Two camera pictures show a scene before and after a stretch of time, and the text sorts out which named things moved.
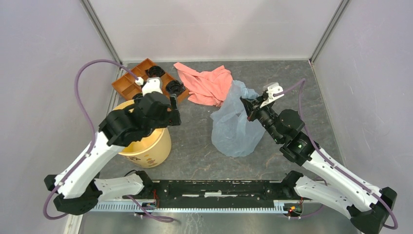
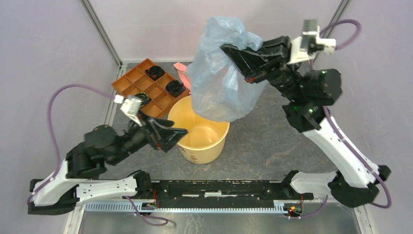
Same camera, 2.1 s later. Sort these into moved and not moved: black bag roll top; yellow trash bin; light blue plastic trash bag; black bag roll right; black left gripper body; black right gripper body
Moved: black right gripper body; yellow trash bin; light blue plastic trash bag; black left gripper body
Not moved: black bag roll right; black bag roll top
